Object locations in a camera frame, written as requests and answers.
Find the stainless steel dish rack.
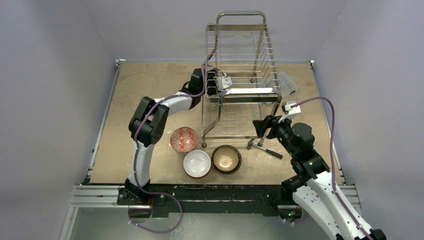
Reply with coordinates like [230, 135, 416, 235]
[201, 10, 282, 148]

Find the orange patterned bowl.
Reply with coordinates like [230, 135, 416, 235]
[169, 126, 199, 154]

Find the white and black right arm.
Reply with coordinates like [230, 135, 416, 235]
[252, 115, 387, 240]

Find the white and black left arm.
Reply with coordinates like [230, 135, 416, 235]
[124, 64, 218, 205]

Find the clear plastic compartment box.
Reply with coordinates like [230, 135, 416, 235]
[277, 71, 299, 97]

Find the dark brown glazed bowl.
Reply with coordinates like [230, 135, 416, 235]
[211, 144, 243, 175]

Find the white bowl with red rim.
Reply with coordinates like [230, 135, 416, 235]
[183, 149, 212, 179]

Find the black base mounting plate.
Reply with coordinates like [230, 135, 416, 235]
[117, 180, 303, 221]

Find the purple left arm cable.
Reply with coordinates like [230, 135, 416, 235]
[127, 64, 220, 235]

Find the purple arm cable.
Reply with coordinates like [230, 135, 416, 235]
[291, 96, 375, 240]
[127, 64, 220, 235]

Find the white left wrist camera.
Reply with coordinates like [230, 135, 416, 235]
[215, 75, 233, 91]

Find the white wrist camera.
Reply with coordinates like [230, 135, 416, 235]
[215, 75, 233, 91]
[278, 100, 301, 123]

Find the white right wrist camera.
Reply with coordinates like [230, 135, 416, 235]
[278, 100, 301, 123]

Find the black-handled claw hammer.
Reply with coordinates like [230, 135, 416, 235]
[246, 139, 283, 160]

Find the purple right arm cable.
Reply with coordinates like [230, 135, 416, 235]
[291, 96, 375, 240]

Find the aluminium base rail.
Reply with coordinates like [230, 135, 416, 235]
[59, 58, 364, 240]

